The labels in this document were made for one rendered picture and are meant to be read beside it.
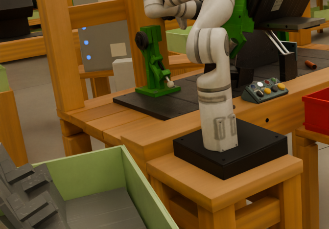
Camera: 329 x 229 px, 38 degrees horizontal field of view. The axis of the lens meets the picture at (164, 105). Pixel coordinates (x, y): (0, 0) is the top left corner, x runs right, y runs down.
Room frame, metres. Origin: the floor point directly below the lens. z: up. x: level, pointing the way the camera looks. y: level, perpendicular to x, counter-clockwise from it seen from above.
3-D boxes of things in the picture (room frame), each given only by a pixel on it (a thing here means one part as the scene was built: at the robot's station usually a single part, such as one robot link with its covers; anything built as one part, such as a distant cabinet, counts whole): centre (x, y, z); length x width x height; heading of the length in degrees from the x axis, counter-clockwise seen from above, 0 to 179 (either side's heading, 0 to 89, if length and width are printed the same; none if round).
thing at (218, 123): (1.24, -0.14, 0.99); 0.09 x 0.09 x 0.17; 28
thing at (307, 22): (1.96, -0.49, 1.11); 0.39 x 0.16 x 0.03; 32
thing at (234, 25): (1.91, -0.34, 1.17); 0.13 x 0.12 x 0.20; 122
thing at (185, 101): (2.00, -0.37, 0.89); 1.10 x 0.42 x 0.02; 122
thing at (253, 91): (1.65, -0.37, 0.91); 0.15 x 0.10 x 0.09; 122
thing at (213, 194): (1.25, -0.14, 0.83); 0.32 x 0.32 x 0.04; 30
